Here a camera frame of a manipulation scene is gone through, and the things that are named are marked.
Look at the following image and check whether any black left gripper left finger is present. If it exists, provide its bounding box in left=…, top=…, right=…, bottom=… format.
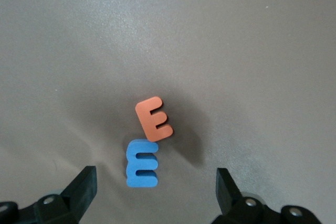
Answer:
left=35, top=165, right=97, bottom=224

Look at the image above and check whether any orange foam letter E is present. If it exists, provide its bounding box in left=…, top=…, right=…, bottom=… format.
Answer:
left=135, top=96, right=174, bottom=143

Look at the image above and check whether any blue foam letter M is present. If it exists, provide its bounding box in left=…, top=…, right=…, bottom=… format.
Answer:
left=125, top=139, right=160, bottom=188

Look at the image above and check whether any brown table cover sheet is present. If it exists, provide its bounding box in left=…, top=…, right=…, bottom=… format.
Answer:
left=0, top=0, right=336, bottom=224

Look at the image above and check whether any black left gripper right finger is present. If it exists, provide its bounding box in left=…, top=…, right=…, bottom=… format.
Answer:
left=212, top=168, right=267, bottom=224

